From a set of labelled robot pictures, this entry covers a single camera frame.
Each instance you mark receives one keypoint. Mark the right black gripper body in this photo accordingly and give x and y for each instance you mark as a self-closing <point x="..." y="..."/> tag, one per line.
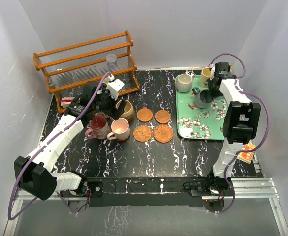
<point x="213" y="89"/>

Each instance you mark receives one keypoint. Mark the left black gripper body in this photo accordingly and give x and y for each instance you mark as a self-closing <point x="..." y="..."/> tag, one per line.
<point x="106" y="103"/>

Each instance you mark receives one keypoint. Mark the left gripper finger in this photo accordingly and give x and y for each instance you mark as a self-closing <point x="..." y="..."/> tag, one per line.
<point x="117" y="112"/>
<point x="105" y="115"/>

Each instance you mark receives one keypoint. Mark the grey mug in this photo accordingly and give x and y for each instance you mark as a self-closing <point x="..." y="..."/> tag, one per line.
<point x="200" y="98"/>

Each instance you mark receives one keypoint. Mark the brown stoneware mug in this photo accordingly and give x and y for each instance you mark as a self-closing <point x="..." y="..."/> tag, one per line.
<point x="129" y="112"/>

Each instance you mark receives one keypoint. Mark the pale pink mug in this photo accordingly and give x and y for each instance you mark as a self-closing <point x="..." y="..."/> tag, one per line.
<point x="120" y="130"/>

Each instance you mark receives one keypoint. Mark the pink halloween mug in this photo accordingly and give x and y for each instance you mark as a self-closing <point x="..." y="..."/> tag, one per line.
<point x="98" y="128"/>

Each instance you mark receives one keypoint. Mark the light wood coaster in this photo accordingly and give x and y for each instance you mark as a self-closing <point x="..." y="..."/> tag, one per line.
<point x="144" y="115"/>
<point x="162" y="116"/>

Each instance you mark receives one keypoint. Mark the green floral tray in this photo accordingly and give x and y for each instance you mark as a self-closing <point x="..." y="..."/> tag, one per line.
<point x="196" y="123"/>

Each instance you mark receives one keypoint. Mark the woven rattan coaster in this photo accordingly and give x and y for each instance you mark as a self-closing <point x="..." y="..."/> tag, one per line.
<point x="142" y="133"/>
<point x="163" y="133"/>

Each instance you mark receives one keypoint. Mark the orange wooden shelf rack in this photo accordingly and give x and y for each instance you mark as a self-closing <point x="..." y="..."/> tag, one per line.
<point x="73" y="66"/>

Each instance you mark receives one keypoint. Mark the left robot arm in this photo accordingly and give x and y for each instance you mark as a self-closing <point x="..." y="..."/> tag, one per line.
<point x="34" y="172"/>

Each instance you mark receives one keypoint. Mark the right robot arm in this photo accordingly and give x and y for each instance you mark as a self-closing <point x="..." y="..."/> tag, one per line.
<point x="239" y="126"/>

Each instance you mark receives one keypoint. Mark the clear plastic cup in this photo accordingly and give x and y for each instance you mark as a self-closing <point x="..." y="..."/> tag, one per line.
<point x="111" y="60"/>

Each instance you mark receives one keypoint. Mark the yellow mug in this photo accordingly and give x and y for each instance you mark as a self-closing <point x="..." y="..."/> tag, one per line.
<point x="204" y="77"/>

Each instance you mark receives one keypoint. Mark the white cream mug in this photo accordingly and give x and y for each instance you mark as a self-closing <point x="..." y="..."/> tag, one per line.
<point x="183" y="82"/>

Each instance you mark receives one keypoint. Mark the red white small box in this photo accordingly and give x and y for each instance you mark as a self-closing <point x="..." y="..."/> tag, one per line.
<point x="66" y="101"/>

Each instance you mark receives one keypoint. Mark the colourful card box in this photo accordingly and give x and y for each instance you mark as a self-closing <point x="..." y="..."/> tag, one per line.
<point x="247" y="157"/>

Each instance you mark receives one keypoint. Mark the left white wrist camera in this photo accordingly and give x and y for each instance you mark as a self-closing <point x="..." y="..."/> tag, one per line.
<point x="114" y="86"/>

